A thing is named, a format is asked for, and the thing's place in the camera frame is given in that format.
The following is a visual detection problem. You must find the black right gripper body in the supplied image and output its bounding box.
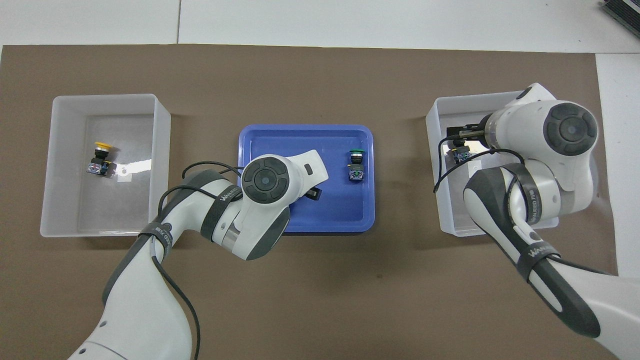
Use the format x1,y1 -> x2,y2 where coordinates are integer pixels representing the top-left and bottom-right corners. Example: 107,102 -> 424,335
446,122 -> 490,148

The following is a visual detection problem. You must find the green push button switch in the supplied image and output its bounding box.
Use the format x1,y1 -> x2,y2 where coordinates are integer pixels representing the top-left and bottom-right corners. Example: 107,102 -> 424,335
348,149 -> 366,183
450,142 -> 473,164

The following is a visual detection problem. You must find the yellow push button switch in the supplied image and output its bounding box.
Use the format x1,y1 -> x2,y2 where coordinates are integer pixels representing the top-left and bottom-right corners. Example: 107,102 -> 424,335
86,141 -> 118,177

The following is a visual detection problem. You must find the blue plastic tray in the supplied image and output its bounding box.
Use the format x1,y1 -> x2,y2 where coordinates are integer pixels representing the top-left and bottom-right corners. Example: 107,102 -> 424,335
236,124 -> 376,233

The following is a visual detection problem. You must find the translucent white plastic box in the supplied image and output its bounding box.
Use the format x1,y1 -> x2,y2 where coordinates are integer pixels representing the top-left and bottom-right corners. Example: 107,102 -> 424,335
425,90 -> 561,237
40,93 -> 172,238

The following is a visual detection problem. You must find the brown table mat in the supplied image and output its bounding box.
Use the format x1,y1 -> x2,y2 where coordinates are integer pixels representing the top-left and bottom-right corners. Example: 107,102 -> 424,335
0,44 -> 621,360

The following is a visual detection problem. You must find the grey ribbed device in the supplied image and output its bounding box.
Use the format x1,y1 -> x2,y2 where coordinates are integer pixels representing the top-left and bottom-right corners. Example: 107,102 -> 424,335
602,0 -> 640,31

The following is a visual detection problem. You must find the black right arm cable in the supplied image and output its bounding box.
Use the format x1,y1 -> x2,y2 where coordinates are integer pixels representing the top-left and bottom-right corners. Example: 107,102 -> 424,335
432,135 -> 526,193

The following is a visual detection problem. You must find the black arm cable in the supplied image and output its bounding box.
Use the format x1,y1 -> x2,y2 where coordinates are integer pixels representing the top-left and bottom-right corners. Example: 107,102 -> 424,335
432,135 -> 526,193
150,160 -> 246,360

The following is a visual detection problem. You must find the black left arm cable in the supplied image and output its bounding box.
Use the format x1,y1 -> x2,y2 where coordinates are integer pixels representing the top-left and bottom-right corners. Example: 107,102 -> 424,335
150,160 -> 246,360

